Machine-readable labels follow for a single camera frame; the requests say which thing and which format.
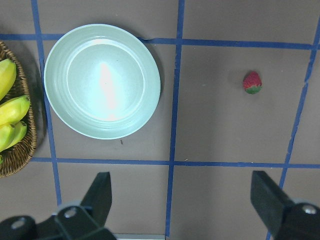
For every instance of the light green plate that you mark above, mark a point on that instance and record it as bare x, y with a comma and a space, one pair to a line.
102, 81

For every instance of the woven wicker basket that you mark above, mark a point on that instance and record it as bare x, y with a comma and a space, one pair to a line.
18, 156

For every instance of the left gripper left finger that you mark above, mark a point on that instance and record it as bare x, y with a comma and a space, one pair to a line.
83, 221

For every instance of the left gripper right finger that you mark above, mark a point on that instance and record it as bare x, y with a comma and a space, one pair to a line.
284, 218

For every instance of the yellow banana bunch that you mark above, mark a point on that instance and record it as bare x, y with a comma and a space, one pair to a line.
12, 111

